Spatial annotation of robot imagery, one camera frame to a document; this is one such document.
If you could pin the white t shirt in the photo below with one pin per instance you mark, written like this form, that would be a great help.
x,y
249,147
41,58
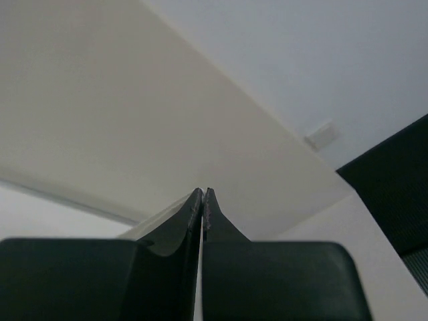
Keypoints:
x,y
198,307

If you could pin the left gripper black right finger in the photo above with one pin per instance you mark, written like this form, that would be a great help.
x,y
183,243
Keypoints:
x,y
275,280

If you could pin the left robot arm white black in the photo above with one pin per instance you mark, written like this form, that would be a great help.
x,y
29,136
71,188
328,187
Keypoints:
x,y
242,216

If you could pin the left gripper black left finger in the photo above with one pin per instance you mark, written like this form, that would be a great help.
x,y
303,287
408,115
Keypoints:
x,y
152,277

